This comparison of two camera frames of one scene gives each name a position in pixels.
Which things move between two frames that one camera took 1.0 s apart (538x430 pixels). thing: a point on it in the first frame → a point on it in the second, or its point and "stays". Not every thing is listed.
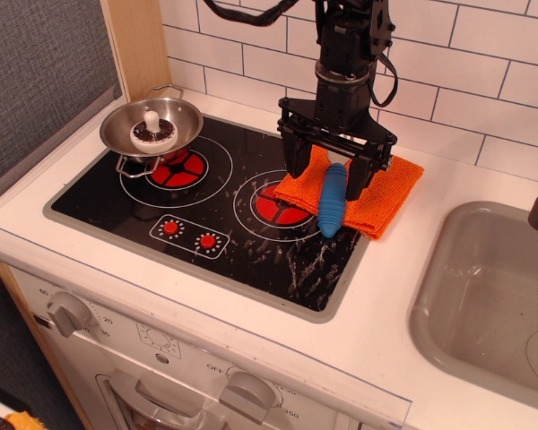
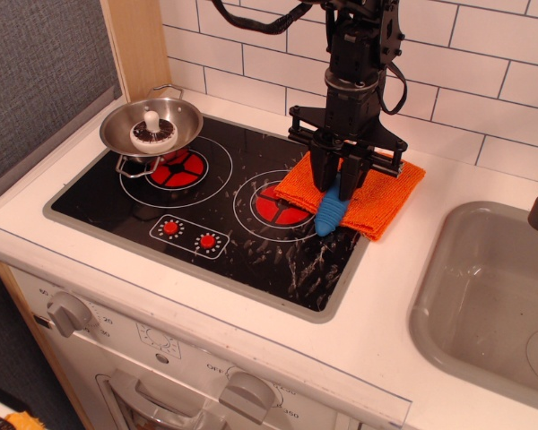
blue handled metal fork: (332, 212) stays
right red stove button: (208, 242) stays
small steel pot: (143, 131) stays
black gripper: (340, 117) → (353, 121)
